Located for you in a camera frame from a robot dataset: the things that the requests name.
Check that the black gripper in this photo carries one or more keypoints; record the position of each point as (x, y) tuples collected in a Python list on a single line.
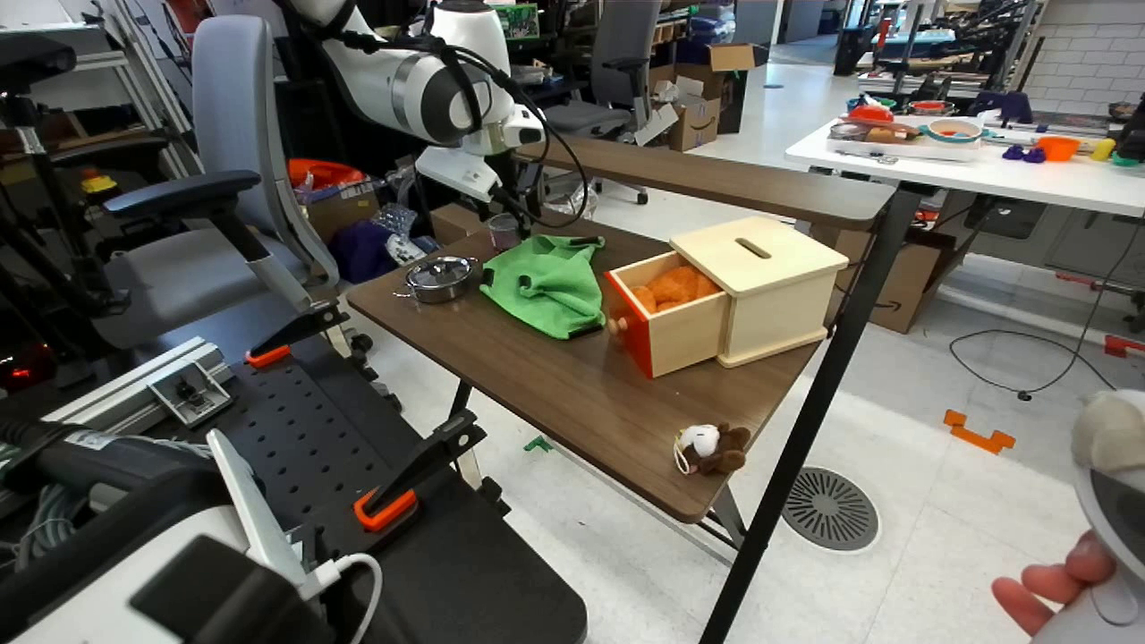
[(515, 180)]

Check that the green cloth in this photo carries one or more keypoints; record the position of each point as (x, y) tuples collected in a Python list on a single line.
[(550, 287)]

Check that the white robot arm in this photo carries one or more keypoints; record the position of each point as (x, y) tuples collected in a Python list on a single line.
[(398, 92)]

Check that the person's hand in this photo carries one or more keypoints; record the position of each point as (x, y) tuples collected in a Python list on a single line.
[(1031, 595)]

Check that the low brown cardboard box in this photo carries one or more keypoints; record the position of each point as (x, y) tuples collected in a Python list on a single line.
[(451, 223)]

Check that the small metal bowl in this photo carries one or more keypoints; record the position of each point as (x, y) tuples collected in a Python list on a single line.
[(438, 278)]

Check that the dark purple bag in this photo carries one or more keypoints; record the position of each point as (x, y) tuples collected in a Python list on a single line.
[(360, 251)]

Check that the orange balls in drawer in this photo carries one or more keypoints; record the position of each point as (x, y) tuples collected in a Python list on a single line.
[(670, 287)]

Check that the orange plastic bin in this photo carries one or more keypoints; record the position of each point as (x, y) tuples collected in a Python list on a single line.
[(321, 171)]

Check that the grey background office chair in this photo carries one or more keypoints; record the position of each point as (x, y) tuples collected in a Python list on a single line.
[(629, 47)]

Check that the wooden drawer orange front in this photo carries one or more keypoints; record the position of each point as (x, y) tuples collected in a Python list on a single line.
[(683, 341)]

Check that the open cardboard box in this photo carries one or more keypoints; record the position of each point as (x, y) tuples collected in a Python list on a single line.
[(697, 124)]

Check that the brown wooden shelf board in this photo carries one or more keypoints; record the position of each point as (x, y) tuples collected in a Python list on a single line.
[(719, 180)]

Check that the small black orange clamp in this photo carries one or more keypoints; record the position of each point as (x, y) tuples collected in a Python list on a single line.
[(292, 332)]

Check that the light wooden slotted box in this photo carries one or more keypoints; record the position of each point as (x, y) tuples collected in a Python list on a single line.
[(775, 287)]

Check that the large black orange clamp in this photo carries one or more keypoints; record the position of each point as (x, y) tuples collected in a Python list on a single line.
[(406, 485)]

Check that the grey office chair black armrest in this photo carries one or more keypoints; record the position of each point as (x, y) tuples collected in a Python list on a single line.
[(239, 109)]

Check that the black perforated base board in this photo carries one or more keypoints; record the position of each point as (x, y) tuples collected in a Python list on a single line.
[(300, 429)]

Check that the brown white plush toy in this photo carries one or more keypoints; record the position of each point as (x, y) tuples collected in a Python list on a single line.
[(704, 445)]

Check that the black metal table leg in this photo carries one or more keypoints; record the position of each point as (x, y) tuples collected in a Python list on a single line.
[(810, 411)]

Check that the red toy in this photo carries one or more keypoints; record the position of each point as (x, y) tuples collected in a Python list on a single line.
[(872, 114)]

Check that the white angled metal bar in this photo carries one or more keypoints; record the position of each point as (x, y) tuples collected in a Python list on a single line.
[(246, 501)]

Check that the large cardboard box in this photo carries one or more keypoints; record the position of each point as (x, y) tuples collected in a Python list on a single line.
[(908, 279)]

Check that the round floor drain grate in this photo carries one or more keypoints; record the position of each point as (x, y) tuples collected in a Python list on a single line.
[(827, 508)]

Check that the white table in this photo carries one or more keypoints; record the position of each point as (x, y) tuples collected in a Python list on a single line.
[(952, 165)]

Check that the white patterned plate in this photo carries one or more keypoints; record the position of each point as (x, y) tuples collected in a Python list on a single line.
[(949, 131)]

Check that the black flat device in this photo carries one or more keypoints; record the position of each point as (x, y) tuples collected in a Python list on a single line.
[(216, 590)]

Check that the small purple toy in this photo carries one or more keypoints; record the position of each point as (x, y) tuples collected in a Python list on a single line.
[(1023, 150)]

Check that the orange bowl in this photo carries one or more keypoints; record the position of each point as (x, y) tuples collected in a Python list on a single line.
[(1059, 149)]

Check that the white vr controller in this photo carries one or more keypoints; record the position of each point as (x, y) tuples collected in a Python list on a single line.
[(1116, 449)]

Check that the aluminium extrusion rail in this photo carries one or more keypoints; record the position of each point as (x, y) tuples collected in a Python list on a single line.
[(119, 384)]

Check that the orange floor bracket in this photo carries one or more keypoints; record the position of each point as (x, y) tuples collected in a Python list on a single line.
[(979, 435)]

